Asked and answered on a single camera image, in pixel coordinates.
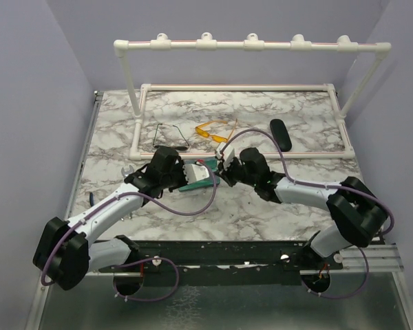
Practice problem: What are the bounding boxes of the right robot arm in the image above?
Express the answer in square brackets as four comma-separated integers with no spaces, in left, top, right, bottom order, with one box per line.
[215,146,390,269]

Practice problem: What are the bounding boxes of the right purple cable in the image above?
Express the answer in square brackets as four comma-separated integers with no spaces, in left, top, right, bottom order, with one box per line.
[223,129,395,300]

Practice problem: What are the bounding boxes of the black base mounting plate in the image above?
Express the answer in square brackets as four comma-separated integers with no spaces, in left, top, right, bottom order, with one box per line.
[101,241,343,287]

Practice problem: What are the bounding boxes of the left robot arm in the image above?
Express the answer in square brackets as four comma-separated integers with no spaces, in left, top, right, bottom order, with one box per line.
[33,146,187,290]

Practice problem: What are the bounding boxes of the black glasses case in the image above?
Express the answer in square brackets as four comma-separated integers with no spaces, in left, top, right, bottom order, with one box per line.
[269,119,292,152]

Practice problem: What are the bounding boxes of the aluminium extrusion rail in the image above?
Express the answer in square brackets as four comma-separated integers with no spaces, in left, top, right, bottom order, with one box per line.
[340,244,404,273]

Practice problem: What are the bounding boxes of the white PVC pipe rack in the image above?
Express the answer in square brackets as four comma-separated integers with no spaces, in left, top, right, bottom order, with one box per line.
[114,32,392,161]

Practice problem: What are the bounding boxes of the blue-handled pliers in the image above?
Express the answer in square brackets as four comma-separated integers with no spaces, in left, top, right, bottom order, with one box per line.
[89,192,95,207]

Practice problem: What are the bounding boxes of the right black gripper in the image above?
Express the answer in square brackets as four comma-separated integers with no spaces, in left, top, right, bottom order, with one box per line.
[215,155,258,187]

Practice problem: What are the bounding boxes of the orange plastic sunglasses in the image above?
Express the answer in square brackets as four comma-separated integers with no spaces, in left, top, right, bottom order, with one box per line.
[195,120,238,144]

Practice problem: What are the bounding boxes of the silver wrench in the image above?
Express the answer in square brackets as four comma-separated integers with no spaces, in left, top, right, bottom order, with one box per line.
[121,165,135,178]

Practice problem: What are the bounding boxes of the black wire-frame sunglasses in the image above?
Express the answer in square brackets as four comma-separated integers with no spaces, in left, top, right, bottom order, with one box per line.
[152,123,191,152]

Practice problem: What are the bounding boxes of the blue-grey glasses case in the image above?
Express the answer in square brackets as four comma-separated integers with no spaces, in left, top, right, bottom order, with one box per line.
[178,157,217,193]

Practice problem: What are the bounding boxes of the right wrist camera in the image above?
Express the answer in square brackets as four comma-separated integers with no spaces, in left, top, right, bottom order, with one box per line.
[215,142,235,171]

